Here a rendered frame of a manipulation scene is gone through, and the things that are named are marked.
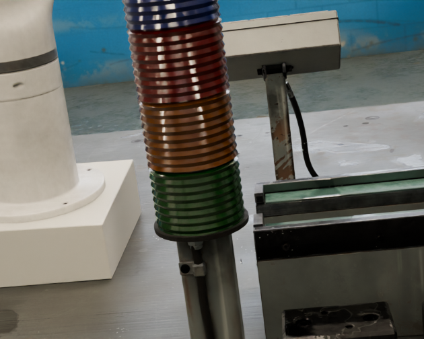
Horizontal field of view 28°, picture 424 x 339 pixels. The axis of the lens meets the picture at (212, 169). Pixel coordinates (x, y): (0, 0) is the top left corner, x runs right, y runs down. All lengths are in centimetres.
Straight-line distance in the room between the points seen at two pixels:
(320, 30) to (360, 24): 529
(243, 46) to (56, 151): 28
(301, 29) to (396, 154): 42
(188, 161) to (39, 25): 59
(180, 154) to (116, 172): 69
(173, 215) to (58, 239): 54
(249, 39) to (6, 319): 45
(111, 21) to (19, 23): 540
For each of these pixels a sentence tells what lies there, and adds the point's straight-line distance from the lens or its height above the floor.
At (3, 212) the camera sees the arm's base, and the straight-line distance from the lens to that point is 111.
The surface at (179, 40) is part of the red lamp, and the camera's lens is 51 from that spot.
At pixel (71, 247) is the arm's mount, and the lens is 107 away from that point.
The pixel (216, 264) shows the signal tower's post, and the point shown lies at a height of 100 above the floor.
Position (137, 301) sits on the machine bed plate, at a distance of 100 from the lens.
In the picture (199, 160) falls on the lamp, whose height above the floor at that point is 108.
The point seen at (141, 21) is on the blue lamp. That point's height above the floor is 117.
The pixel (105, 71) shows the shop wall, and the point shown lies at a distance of 654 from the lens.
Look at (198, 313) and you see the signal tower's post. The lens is 59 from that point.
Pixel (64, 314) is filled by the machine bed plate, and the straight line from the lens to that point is 101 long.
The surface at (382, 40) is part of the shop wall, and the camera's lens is 639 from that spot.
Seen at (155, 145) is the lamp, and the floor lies 109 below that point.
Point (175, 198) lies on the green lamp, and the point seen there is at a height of 106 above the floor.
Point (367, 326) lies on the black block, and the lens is 77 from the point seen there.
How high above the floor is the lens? 123
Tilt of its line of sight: 18 degrees down
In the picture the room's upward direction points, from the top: 8 degrees counter-clockwise
